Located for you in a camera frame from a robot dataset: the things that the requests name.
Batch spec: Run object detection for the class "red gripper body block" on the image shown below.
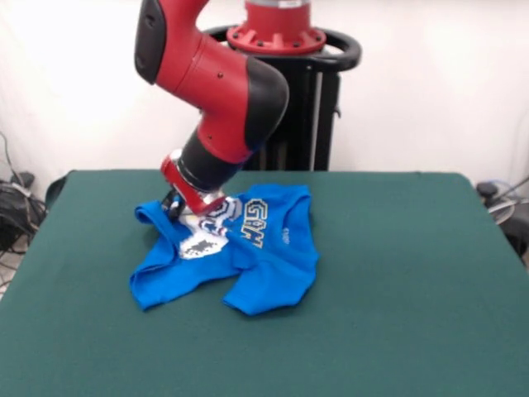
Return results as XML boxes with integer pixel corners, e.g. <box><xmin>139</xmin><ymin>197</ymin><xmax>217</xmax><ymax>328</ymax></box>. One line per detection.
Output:
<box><xmin>160</xmin><ymin>147</ymin><xmax>227</xmax><ymax>216</ymax></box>

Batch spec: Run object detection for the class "blue printed T-shirt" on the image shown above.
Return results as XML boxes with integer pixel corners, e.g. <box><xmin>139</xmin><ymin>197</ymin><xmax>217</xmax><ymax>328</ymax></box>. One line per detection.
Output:
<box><xmin>129</xmin><ymin>184</ymin><xmax>322</xmax><ymax>317</ymax></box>

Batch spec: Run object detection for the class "dark green table cloth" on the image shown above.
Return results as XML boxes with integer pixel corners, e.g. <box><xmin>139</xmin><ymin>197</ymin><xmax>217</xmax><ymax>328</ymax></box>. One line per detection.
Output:
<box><xmin>0</xmin><ymin>169</ymin><xmax>529</xmax><ymax>397</ymax></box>

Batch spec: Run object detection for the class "black cable tangle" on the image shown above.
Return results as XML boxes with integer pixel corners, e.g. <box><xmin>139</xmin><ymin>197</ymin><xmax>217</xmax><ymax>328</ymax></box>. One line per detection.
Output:
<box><xmin>0</xmin><ymin>132</ymin><xmax>50</xmax><ymax>290</ymax></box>

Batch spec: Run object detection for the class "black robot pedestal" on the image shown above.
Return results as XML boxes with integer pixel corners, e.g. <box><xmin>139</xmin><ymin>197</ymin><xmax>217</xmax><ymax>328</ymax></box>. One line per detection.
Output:
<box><xmin>202</xmin><ymin>25</ymin><xmax>364</xmax><ymax>171</ymax></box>

